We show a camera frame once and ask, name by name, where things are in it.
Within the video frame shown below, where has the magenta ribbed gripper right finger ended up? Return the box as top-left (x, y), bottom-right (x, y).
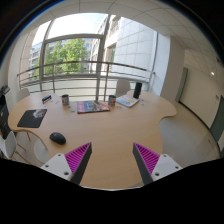
top-left (133, 143), bottom-right (182, 185)

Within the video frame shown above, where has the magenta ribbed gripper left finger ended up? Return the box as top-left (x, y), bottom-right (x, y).
top-left (42, 143), bottom-right (92, 185)

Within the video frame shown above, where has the black computer mouse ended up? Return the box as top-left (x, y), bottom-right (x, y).
top-left (49, 132), bottom-right (66, 145)

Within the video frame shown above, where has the black mouse pad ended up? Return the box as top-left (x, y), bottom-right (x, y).
top-left (17, 109), bottom-right (47, 128)

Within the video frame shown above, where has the colourful magazine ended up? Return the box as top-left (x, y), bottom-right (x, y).
top-left (77, 100), bottom-right (110, 114)

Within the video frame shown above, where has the white chair near left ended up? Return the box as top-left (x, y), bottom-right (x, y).
top-left (0, 131), bottom-right (29, 164)

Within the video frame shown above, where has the white chair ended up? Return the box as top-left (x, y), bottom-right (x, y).
top-left (17, 88), bottom-right (30, 101)
top-left (116, 79), bottom-right (130, 97)
top-left (0, 131), bottom-right (29, 164)

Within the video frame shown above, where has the left printed mug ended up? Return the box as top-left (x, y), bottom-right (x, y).
top-left (62, 94), bottom-right (69, 106)

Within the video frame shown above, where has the printed mug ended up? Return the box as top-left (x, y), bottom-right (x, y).
top-left (62, 94), bottom-right (69, 106)
top-left (108, 95), bottom-right (116, 106)

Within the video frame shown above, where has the small dark blue box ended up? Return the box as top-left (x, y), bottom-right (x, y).
top-left (42, 95), bottom-right (52, 104)

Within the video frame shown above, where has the black monitor at left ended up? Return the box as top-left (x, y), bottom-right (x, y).
top-left (0, 85), bottom-right (10, 138)

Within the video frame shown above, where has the right printed mug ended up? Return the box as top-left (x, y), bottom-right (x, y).
top-left (108, 95), bottom-right (116, 106)

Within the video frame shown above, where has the black cylindrical speaker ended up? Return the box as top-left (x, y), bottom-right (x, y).
top-left (133, 82), bottom-right (142, 99)

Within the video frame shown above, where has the white chair far side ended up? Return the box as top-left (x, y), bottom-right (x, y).
top-left (116, 79), bottom-right (130, 97)

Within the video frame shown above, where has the white chair far left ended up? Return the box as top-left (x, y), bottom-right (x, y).
top-left (17, 88), bottom-right (30, 101)

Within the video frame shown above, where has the metal balcony railing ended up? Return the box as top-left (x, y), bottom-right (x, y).
top-left (17, 60), bottom-right (154, 100)

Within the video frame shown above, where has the grey door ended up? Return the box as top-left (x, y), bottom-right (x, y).
top-left (175, 67), bottom-right (188, 102)

